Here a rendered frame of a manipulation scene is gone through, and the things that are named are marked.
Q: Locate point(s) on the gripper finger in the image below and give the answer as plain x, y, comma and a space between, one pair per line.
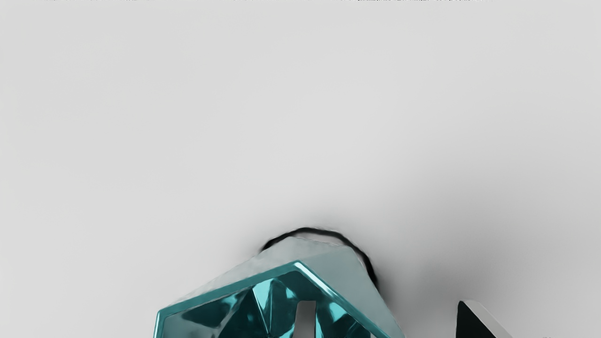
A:
474, 324

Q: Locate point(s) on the teal faceted mug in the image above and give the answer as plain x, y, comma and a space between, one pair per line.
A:
324, 272

